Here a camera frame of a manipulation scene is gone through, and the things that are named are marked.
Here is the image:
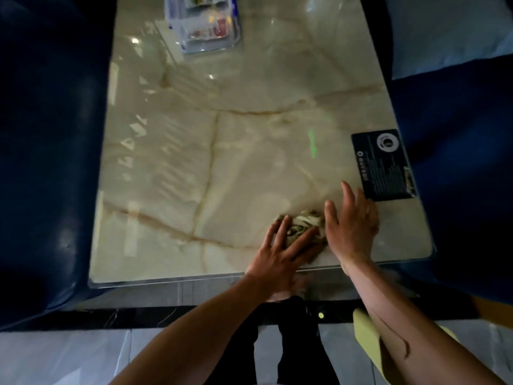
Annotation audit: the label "person's left hand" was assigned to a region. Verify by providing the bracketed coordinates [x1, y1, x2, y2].
[245, 215, 325, 303]

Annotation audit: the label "person's right hand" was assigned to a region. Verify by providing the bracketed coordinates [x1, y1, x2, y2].
[323, 180, 380, 273]

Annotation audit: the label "grey cleaning rag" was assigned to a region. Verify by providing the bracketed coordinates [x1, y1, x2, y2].
[278, 209, 328, 261]

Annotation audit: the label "person's right forearm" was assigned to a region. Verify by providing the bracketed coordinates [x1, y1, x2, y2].
[340, 256, 509, 385]

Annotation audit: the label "person's left forearm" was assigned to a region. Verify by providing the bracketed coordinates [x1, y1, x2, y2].
[107, 274, 277, 385]

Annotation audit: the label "black printed table card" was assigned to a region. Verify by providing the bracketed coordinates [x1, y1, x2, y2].
[351, 129, 417, 202]

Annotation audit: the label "person's black trousers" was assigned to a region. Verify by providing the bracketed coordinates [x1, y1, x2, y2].
[204, 294, 342, 385]

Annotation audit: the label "yellow-green garment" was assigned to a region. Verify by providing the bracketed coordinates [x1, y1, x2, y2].
[352, 308, 460, 385]

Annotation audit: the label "dark blue leather sofa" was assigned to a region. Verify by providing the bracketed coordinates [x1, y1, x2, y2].
[0, 0, 118, 332]
[359, 0, 513, 307]

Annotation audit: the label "light blue cushion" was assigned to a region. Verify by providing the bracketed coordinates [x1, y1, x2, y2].
[382, 0, 513, 81]

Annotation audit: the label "clear plastic menu stand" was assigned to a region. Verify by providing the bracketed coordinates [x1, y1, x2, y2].
[163, 0, 243, 56]

